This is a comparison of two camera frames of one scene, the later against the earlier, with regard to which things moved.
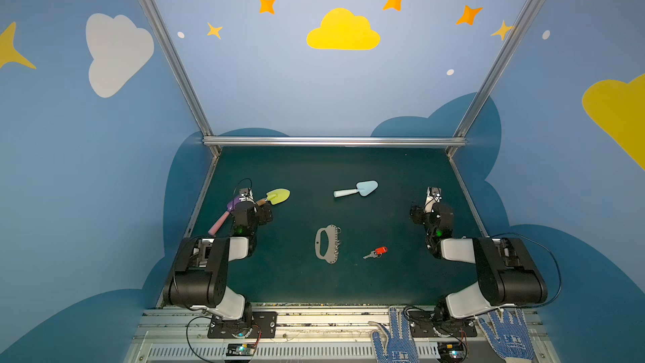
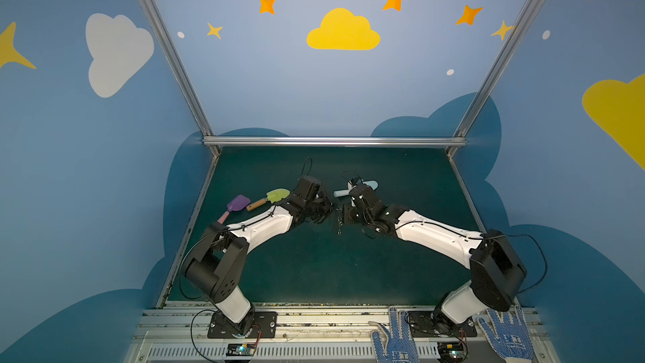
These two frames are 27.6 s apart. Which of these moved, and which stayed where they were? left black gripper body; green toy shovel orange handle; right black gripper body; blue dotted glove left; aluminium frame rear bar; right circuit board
Moved: right black gripper body; left black gripper body
Stayed: green toy shovel orange handle; right circuit board; aluminium frame rear bar; blue dotted glove left
